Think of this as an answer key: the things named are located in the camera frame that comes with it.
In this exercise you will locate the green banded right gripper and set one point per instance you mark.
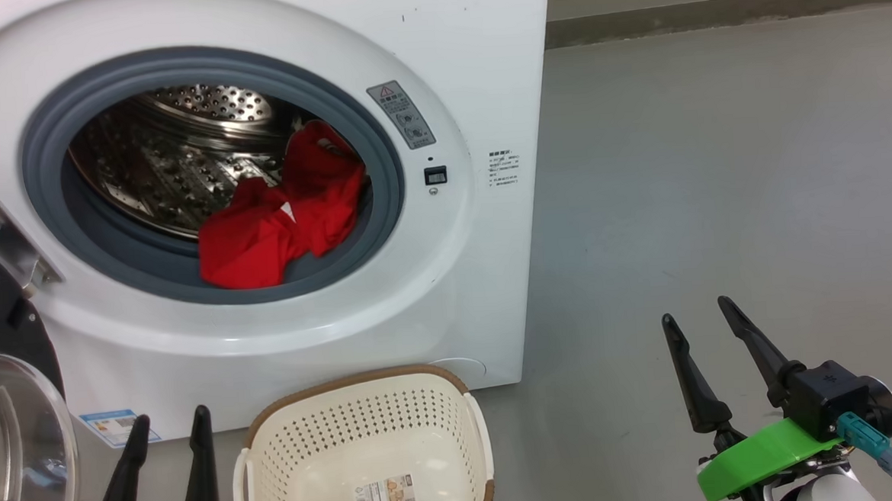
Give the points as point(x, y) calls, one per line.
point(762, 455)

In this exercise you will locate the round glass washing machine door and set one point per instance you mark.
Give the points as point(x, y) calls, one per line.
point(5, 426)

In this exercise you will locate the red cloth garment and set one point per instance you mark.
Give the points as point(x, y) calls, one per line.
point(262, 229)

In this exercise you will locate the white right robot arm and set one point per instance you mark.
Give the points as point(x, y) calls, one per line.
point(821, 492)

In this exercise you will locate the cream perforated laundry basket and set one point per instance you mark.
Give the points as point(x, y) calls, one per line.
point(334, 440)

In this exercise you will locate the metal door hinge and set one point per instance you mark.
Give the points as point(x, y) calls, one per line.
point(6, 235)

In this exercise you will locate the white front-load washing machine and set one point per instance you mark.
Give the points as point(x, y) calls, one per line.
point(466, 51)

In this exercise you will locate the blue energy label sticker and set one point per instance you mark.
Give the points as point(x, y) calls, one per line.
point(115, 427)

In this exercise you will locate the grey warning sticker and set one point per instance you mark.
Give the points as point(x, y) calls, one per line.
point(402, 115)

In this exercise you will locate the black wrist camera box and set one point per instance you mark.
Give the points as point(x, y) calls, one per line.
point(832, 398)

